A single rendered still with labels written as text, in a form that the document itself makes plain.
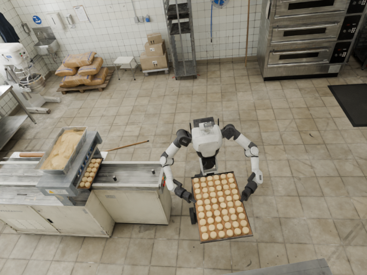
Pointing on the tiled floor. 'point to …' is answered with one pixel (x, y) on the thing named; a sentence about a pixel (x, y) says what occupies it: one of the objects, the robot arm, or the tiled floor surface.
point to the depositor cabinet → (53, 208)
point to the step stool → (126, 64)
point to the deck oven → (307, 37)
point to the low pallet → (87, 85)
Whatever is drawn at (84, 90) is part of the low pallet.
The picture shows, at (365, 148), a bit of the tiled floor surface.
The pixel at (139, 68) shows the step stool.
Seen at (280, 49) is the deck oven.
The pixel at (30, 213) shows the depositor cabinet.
